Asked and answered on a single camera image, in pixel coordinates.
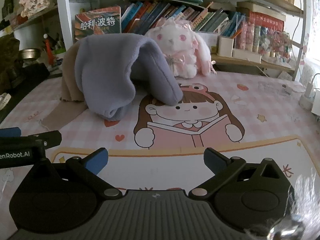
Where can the beige knit garment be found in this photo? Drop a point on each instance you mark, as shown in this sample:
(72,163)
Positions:
(68,80)

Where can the white pen holder box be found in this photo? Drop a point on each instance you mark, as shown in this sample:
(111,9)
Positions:
(226,45)

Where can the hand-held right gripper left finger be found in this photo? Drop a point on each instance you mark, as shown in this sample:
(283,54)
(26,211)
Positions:
(96,160)

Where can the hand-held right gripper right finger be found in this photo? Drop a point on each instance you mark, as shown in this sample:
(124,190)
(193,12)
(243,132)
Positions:
(213,159)

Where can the red spined book set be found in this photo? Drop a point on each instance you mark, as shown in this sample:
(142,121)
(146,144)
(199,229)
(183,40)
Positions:
(247,36)

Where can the white low box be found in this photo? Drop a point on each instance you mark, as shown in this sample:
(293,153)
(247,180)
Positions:
(246,55)

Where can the row of small figurines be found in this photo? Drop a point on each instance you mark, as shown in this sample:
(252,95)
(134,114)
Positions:
(277,42)

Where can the white charger plug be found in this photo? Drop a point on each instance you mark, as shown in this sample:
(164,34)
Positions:
(308,88)

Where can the metal bowl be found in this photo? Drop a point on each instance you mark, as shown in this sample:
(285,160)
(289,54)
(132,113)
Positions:
(30,54)

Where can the white pink plush bunny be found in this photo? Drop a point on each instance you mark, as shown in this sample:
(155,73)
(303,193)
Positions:
(175,45)

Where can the red printed box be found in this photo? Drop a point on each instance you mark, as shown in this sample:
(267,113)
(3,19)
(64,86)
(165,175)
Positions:
(267,21)

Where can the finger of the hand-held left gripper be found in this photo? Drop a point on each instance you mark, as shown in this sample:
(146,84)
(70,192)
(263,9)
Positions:
(50,137)
(10,131)

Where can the row of books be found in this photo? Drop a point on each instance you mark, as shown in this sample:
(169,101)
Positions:
(200,17)

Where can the pink cartoon desk mat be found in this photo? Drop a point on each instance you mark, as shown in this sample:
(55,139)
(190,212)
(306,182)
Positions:
(250,105)

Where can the white wristwatch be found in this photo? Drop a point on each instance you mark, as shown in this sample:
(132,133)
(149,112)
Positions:
(5,100)

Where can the small white adapter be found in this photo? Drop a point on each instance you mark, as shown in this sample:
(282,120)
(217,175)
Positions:
(288,89)

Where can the lavender grey knit garment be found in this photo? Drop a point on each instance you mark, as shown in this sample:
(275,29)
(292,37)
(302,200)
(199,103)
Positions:
(112,75)

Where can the red tassel ornament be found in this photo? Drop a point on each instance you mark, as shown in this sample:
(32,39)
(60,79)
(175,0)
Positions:
(48,48)

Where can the orange boxed book set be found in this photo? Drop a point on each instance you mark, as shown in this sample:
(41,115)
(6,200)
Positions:
(97,22)

